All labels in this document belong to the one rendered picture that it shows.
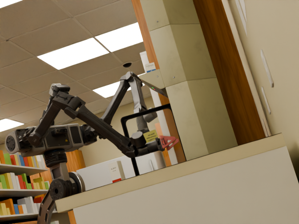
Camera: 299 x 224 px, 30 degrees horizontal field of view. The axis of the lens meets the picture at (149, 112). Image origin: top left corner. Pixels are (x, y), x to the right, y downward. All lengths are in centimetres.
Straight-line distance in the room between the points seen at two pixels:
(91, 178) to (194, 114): 529
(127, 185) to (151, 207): 10
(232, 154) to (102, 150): 701
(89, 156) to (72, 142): 514
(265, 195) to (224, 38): 166
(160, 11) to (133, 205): 140
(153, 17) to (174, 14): 11
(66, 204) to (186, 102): 116
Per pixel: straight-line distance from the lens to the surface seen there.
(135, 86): 340
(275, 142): 162
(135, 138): 280
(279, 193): 161
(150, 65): 284
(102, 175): 785
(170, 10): 285
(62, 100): 286
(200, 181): 162
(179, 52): 277
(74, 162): 834
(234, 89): 308
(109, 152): 854
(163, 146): 278
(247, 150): 162
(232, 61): 311
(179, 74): 274
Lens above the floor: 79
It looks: 11 degrees up
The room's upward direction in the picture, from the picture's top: 16 degrees counter-clockwise
